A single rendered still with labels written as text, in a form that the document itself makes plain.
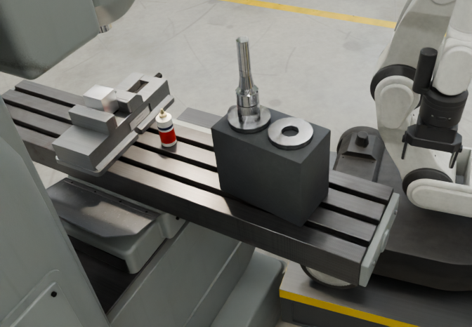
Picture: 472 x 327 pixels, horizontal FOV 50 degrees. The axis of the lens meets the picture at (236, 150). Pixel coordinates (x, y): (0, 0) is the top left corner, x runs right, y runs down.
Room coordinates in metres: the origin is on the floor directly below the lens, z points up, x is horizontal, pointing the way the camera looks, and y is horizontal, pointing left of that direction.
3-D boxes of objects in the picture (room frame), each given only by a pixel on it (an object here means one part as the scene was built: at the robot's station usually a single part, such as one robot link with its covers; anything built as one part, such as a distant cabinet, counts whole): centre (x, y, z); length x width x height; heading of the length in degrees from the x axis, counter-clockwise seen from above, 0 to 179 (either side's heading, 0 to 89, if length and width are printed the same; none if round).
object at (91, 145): (1.12, 0.31, 1.00); 0.35 x 0.15 x 0.11; 148
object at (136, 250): (1.05, 0.26, 0.81); 0.50 x 0.35 x 0.12; 146
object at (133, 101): (1.14, 0.30, 1.04); 0.12 x 0.06 x 0.04; 58
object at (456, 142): (0.87, -0.46, 1.05); 0.13 x 0.10 x 0.12; 66
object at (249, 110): (0.85, -0.04, 1.18); 0.05 x 0.05 x 0.06
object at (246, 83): (0.85, -0.04, 1.27); 0.03 x 0.03 x 0.11
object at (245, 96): (0.85, -0.04, 1.21); 0.05 x 0.05 x 0.01
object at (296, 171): (0.82, -0.07, 1.05); 0.22 x 0.12 x 0.20; 49
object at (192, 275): (1.07, 0.25, 0.45); 0.80 x 0.30 x 0.60; 146
